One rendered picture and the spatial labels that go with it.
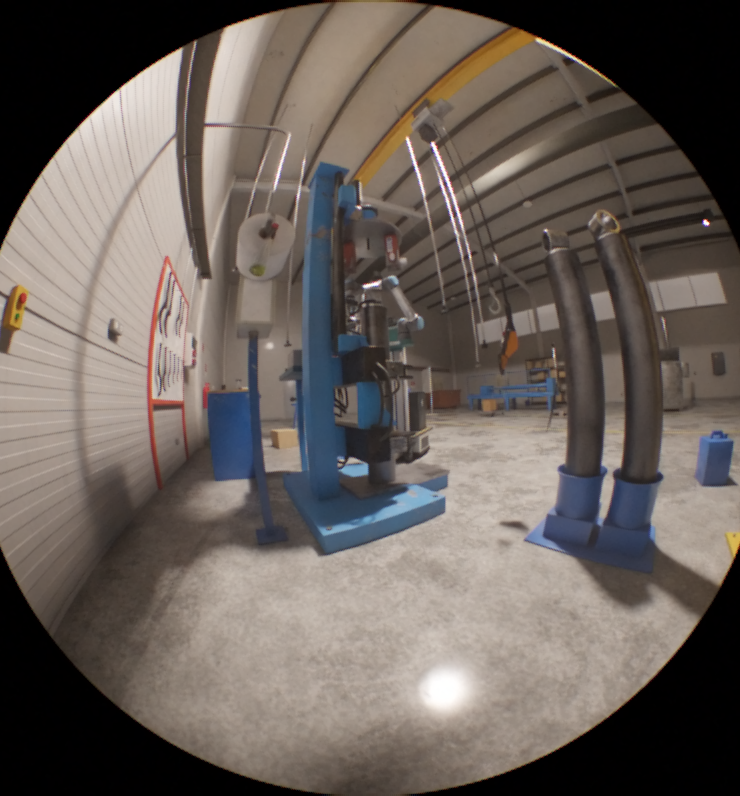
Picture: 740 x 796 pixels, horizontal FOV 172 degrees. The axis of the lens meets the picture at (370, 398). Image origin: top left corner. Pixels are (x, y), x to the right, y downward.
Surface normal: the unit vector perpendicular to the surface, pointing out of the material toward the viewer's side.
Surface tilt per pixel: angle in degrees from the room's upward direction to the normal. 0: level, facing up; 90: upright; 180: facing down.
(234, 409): 90
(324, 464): 90
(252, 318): 90
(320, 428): 90
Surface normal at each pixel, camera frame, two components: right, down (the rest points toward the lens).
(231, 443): 0.48, -0.03
